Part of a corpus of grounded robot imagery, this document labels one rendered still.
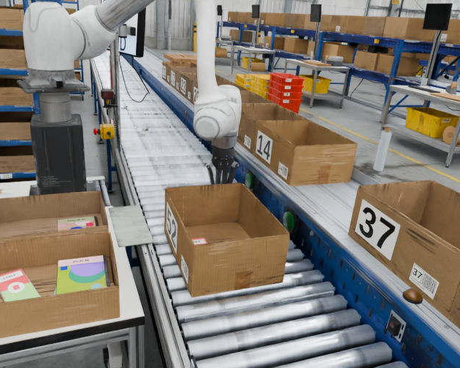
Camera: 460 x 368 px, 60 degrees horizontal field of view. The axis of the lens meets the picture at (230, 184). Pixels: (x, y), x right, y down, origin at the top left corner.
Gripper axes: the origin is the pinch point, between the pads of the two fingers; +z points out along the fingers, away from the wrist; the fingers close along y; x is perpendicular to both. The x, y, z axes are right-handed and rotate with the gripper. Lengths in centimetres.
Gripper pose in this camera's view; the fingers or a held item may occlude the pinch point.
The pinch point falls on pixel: (220, 196)
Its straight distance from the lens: 150.8
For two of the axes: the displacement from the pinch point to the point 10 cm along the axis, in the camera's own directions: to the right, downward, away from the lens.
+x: 3.3, 3.8, -8.6
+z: -0.7, 9.2, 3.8
